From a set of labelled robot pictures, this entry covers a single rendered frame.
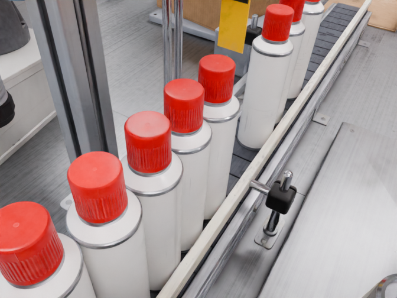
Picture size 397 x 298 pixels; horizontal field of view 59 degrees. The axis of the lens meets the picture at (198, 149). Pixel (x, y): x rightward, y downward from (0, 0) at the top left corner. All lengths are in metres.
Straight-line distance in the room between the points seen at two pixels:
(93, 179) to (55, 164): 0.39
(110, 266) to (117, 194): 0.06
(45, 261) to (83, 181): 0.05
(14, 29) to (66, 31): 0.34
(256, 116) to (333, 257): 0.20
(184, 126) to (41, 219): 0.14
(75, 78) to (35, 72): 0.27
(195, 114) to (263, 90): 0.20
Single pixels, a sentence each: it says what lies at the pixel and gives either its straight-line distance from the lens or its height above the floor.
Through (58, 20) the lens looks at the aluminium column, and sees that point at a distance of 0.35.
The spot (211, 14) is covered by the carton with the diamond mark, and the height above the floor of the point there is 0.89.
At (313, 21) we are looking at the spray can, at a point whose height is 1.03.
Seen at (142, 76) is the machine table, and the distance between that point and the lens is 0.79.
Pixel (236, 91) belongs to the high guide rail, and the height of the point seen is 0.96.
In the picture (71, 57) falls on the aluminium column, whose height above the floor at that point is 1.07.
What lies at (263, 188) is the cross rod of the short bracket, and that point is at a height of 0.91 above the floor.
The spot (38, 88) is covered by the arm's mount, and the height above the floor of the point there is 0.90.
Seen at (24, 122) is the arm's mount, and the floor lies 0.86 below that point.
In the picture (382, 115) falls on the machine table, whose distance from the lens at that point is 0.80.
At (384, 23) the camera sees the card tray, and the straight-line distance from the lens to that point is 1.22.
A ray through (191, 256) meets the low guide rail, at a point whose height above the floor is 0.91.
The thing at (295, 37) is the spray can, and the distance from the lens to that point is 0.51.
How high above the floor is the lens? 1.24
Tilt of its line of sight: 43 degrees down
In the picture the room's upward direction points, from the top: 4 degrees clockwise
